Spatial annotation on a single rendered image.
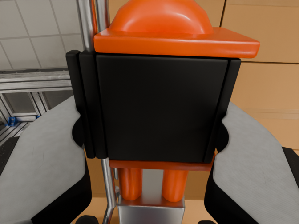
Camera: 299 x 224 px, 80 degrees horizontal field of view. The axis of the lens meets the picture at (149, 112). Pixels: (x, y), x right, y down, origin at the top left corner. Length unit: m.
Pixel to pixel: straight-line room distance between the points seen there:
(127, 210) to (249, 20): 0.64
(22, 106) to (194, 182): 1.18
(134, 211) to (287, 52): 0.72
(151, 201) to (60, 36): 1.23
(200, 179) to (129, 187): 0.34
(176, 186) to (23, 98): 1.26
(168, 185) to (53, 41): 1.26
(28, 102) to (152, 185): 1.22
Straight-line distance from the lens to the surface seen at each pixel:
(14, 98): 1.40
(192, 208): 0.48
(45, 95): 1.27
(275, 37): 0.75
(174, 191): 0.17
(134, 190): 0.17
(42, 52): 1.41
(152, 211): 0.19
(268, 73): 0.79
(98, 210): 0.50
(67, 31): 1.30
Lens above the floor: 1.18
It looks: 58 degrees down
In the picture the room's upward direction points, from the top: 177 degrees counter-clockwise
